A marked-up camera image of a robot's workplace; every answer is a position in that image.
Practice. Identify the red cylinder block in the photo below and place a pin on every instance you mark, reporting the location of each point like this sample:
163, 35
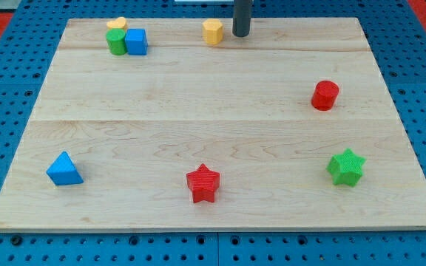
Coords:
325, 95

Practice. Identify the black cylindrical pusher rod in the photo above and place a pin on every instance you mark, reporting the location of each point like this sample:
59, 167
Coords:
241, 17

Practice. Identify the red star block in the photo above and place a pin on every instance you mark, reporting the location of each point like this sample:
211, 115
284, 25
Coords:
203, 184

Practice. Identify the blue triangle block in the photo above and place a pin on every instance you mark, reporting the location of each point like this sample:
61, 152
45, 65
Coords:
63, 171

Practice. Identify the blue cube block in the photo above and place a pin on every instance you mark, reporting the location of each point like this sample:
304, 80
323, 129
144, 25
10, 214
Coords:
136, 41

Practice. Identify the yellow heart block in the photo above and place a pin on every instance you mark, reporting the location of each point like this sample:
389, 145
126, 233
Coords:
117, 23

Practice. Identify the yellow hexagon block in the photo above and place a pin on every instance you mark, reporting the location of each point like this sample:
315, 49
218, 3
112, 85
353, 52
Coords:
212, 31

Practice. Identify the green cylinder block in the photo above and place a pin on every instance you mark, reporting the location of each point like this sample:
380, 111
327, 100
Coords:
115, 39

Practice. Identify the wooden board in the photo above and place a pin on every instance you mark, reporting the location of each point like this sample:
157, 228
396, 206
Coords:
134, 126

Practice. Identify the green star block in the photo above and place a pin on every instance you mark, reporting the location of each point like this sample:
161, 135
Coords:
346, 168

